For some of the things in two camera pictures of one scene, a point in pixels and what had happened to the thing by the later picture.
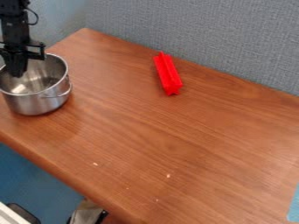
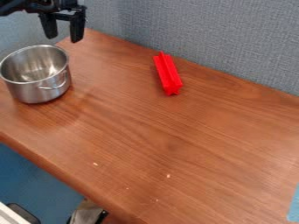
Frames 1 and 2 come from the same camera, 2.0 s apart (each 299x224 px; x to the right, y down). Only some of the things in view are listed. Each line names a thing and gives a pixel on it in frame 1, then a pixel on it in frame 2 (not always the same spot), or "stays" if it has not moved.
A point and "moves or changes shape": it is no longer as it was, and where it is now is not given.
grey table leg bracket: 88,216 stays
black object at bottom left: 28,217 stays
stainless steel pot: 40,92 moves or changes shape
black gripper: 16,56 -> 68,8
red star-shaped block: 168,73 stays
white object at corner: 9,216 stays
